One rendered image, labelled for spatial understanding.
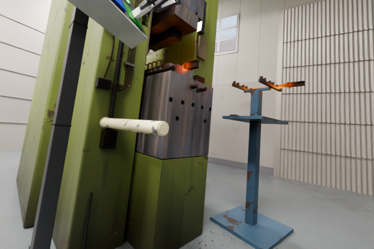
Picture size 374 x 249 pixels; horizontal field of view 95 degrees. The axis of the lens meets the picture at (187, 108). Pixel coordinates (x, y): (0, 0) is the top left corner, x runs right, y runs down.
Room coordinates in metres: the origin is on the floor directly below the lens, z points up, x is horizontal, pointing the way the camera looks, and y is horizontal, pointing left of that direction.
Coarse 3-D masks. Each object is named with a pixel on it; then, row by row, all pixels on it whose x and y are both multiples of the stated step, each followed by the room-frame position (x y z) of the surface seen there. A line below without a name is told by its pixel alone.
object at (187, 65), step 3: (195, 60) 0.93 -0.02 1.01; (198, 60) 0.94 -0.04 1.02; (186, 63) 0.98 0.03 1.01; (189, 63) 0.97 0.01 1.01; (192, 63) 0.96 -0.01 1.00; (195, 63) 0.94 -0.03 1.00; (198, 63) 0.94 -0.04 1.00; (183, 66) 0.98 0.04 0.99; (186, 66) 0.99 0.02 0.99; (189, 66) 0.97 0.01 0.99; (192, 66) 0.96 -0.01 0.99; (195, 66) 0.93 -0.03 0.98; (186, 69) 1.00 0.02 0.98; (189, 69) 0.99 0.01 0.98
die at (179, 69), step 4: (164, 64) 0.94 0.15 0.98; (168, 64) 0.92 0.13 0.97; (172, 64) 0.92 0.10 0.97; (176, 64) 0.95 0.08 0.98; (152, 68) 1.02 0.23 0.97; (176, 68) 0.95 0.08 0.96; (180, 68) 0.97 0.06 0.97; (180, 72) 0.97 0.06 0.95; (184, 72) 1.00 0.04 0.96; (188, 72) 1.02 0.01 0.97; (192, 72) 1.05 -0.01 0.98; (188, 76) 1.02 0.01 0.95; (192, 76) 1.05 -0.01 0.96
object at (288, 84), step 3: (297, 81) 1.15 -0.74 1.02; (300, 81) 1.14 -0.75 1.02; (303, 81) 1.12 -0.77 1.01; (279, 84) 1.24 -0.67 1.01; (282, 84) 1.23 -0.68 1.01; (285, 84) 1.21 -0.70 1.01; (288, 84) 1.19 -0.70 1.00; (291, 84) 1.19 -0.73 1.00; (294, 84) 1.17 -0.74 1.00; (297, 84) 1.15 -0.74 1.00; (300, 84) 1.14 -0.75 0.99; (303, 84) 1.12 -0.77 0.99; (258, 87) 1.37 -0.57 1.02; (261, 87) 1.35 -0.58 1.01; (279, 87) 1.25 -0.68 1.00; (282, 87) 1.24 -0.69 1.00; (285, 87) 1.24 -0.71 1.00; (288, 87) 1.21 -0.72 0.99
